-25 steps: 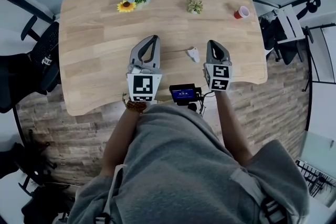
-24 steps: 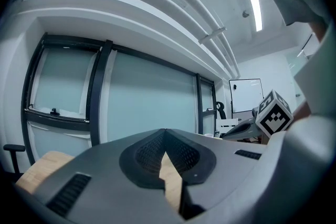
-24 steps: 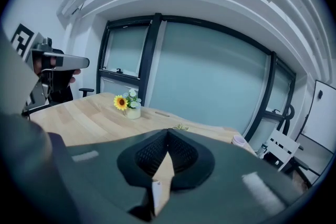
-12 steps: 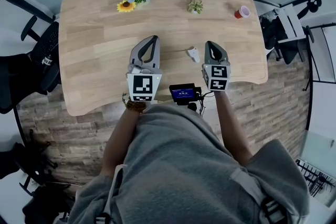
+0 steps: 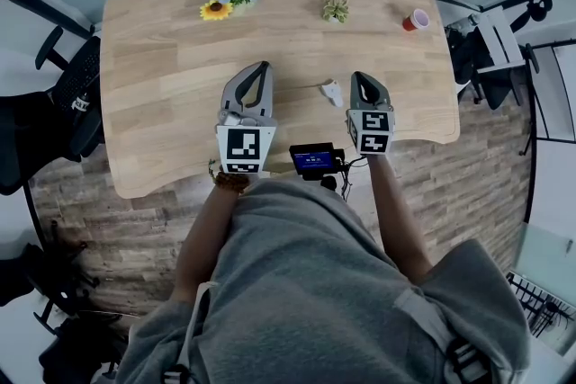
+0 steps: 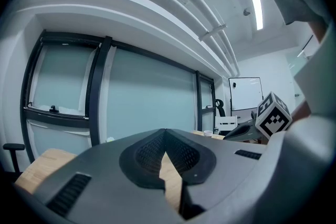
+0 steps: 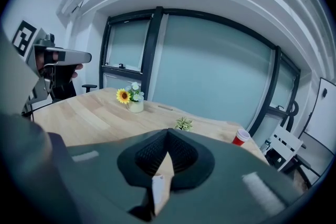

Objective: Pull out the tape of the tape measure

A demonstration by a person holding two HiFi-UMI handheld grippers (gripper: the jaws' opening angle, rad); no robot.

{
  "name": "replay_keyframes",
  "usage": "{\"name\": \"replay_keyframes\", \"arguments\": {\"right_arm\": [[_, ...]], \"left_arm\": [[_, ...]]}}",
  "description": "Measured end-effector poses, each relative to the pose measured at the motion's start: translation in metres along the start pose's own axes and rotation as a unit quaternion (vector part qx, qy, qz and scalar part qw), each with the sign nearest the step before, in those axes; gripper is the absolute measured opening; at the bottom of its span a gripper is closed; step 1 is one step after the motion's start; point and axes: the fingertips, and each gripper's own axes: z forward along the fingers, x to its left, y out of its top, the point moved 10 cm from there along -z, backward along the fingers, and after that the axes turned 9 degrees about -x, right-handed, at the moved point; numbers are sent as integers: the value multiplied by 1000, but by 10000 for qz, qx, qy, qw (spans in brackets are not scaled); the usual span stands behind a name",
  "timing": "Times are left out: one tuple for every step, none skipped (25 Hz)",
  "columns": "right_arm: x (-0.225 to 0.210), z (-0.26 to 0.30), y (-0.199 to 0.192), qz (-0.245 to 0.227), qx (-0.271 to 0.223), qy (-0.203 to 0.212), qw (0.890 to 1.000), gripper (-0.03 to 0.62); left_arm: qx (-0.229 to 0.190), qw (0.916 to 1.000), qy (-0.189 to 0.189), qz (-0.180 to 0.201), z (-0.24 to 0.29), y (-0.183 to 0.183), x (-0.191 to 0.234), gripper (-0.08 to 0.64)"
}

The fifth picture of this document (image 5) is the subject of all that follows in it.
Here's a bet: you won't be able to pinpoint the black office chair with headrest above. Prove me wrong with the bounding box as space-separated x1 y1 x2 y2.
444 0 554 112

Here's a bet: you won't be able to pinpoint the person's grey shirt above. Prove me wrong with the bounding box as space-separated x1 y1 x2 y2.
116 176 533 384

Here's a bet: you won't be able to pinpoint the black swivel chair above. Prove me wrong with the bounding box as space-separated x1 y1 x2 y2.
0 218 103 341

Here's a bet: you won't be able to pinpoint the black cables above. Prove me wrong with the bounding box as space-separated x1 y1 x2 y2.
339 156 369 202

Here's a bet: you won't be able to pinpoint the white board on black stand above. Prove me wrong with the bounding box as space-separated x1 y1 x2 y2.
517 38 576 157

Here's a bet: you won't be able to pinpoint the black wire rack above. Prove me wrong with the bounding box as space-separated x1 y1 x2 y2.
506 268 576 341

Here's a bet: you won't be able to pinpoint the wooden bead bracelet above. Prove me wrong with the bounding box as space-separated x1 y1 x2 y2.
207 159 251 195

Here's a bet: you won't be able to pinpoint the small potted succulent plant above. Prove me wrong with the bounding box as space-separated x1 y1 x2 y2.
321 0 350 25

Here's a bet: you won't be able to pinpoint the grey strap with black buckle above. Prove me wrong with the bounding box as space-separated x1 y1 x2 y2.
393 287 490 384

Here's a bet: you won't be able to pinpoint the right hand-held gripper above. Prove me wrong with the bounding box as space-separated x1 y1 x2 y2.
346 71 397 156

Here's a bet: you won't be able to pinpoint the black mesh office chair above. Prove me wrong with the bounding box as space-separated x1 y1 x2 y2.
0 25 107 197

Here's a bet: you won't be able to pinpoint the person's left forearm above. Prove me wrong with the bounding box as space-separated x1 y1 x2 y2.
169 187 249 308

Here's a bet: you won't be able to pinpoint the white slatted chair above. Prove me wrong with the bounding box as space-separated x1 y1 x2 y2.
472 4 528 76

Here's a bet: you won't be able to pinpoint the small black monitor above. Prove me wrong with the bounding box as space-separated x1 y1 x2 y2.
288 142 347 183

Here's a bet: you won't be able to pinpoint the small white object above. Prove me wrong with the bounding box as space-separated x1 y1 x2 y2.
319 78 345 110

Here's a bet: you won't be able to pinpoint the red cup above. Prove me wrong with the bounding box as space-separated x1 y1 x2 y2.
401 7 431 34

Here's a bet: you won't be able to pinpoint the person's right forearm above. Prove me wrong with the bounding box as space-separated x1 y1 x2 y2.
365 154 434 285

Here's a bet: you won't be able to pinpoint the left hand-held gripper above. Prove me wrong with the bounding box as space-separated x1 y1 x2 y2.
215 60 278 175

